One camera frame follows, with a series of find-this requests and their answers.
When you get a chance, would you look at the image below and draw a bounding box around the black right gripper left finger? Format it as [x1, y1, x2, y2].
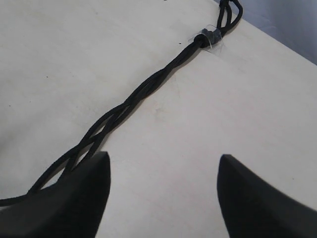
[0, 152, 110, 238]

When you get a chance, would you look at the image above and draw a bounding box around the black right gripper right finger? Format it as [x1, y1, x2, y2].
[217, 155, 317, 238]

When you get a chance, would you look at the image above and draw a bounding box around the black rope strand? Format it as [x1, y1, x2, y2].
[69, 0, 245, 174]
[0, 0, 245, 208]
[27, 0, 245, 195]

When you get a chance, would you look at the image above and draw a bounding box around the grey backdrop cloth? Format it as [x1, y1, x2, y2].
[240, 0, 317, 64]

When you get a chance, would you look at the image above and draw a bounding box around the clear adhesive tape piece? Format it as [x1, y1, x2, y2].
[189, 25, 223, 54]

